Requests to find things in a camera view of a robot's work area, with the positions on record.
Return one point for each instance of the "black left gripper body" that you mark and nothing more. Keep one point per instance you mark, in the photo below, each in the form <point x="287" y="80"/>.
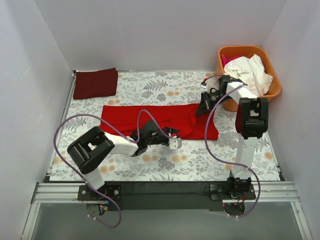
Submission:
<point x="166" y="136"/>

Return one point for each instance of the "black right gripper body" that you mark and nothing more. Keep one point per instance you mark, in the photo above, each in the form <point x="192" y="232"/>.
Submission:
<point x="206" y="100"/>

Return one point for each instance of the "bright red t shirt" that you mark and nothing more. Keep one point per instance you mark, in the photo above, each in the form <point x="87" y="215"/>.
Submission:
<point x="180" y="117"/>

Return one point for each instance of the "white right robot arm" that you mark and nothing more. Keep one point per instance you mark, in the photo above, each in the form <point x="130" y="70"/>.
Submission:
<point x="251" y="123"/>

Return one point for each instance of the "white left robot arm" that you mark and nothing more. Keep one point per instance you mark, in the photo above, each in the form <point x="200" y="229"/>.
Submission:
<point x="89" y="151"/>

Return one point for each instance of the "floral patterned table mat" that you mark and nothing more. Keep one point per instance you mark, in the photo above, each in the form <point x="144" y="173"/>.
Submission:
<point x="194" y="161"/>

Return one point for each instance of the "orange plastic basket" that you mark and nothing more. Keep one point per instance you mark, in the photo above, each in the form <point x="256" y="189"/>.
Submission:
<point x="248" y="51"/>

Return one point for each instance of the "pink garment in basket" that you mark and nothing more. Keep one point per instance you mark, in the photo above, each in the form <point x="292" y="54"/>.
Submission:
<point x="225" y="60"/>

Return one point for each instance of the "cream white t shirt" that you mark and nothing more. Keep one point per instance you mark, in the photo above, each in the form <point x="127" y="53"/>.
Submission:
<point x="251" y="71"/>

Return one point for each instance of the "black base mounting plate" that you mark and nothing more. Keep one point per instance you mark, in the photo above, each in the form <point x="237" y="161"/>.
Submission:
<point x="166" y="195"/>

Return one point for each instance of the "folded dark red t shirt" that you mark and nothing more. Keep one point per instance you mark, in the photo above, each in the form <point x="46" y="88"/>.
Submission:
<point x="94" y="84"/>

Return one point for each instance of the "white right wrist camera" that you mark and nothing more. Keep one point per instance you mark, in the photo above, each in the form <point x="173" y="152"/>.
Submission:
<point x="203" y="84"/>

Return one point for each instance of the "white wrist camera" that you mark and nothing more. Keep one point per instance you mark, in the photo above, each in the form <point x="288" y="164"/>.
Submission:
<point x="203" y="84"/>
<point x="175" y="143"/>

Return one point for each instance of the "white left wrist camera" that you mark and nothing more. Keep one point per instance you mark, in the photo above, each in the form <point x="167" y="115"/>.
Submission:
<point x="175" y="143"/>

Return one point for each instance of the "aluminium frame rail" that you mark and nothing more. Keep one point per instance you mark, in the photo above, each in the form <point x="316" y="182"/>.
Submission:
<point x="72" y="192"/>

